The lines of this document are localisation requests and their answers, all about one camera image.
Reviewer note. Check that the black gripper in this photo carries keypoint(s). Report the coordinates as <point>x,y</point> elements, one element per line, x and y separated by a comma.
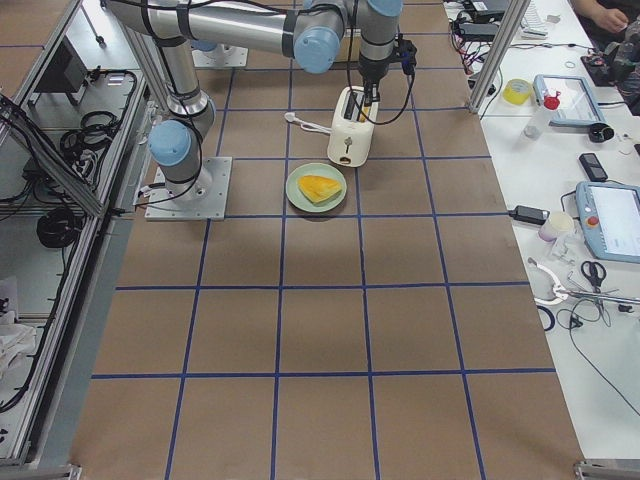
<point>371,75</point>

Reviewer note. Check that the white toaster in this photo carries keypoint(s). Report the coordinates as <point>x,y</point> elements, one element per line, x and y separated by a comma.
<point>349,140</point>

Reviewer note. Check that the bread slice in toaster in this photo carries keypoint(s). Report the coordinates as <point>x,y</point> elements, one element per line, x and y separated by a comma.
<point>367,113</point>

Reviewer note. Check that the bread slice on plate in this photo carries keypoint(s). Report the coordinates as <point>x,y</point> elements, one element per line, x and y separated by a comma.
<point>317,188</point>

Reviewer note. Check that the green plate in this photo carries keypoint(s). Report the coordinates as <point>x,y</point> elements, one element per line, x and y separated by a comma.
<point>297,199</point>

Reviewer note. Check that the yellow tape roll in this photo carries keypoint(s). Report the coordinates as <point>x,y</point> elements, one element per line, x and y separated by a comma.
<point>517,91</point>

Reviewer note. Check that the clear bottle red cap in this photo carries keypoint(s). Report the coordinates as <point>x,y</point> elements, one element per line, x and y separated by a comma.
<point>540,121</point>

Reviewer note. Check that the black power adapter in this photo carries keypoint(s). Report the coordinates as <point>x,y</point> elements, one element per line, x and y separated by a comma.
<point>529,215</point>

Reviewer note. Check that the blue teach pendant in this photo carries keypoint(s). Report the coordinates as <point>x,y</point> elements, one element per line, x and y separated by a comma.
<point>578,106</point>
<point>609,218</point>

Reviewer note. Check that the white paper cup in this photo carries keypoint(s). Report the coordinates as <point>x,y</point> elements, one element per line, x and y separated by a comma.
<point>556,225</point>

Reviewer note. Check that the black scissors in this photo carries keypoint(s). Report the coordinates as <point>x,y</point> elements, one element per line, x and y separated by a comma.
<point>595,273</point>

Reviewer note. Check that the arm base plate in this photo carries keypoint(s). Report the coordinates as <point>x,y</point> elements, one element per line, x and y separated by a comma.
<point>207,199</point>
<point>218,56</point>

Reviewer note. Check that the aluminium frame post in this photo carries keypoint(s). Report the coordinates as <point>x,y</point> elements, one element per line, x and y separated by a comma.
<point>508,28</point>

